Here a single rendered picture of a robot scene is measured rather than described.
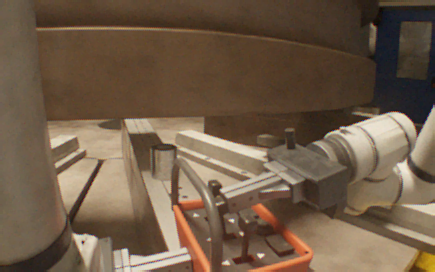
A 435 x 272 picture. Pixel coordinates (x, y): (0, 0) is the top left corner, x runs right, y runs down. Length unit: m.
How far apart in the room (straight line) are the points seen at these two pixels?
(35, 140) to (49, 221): 0.06
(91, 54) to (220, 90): 0.41
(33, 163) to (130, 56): 0.71
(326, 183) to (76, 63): 0.73
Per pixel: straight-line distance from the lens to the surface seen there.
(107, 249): 0.43
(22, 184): 0.20
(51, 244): 0.24
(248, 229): 0.34
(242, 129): 2.71
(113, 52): 0.88
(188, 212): 0.48
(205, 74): 0.93
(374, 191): 0.58
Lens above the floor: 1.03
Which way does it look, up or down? 14 degrees down
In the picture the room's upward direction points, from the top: 3 degrees clockwise
